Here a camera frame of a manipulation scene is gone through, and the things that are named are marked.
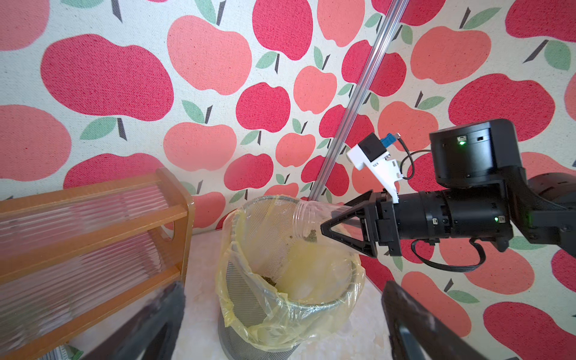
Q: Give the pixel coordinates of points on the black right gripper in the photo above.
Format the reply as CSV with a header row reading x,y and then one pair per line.
x,y
363,225

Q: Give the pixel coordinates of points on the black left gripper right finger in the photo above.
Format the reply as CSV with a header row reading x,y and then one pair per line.
x,y
415,333

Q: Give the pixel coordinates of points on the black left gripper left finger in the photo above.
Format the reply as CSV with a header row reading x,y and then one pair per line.
x,y
152,333

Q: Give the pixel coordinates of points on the clear jar with mung beans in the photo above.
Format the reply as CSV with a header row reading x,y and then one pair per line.
x,y
308,218

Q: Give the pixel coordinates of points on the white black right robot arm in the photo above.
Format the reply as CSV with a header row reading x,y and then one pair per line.
x,y
484,196

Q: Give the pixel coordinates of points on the packet on lower shelf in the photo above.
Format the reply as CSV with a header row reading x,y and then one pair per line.
x,y
67,352

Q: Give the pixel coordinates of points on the yellow plastic bin liner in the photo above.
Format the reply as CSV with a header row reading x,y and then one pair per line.
x,y
279,306

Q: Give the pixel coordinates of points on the wooden spice rack shelf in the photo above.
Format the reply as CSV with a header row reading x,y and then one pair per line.
x,y
74,257

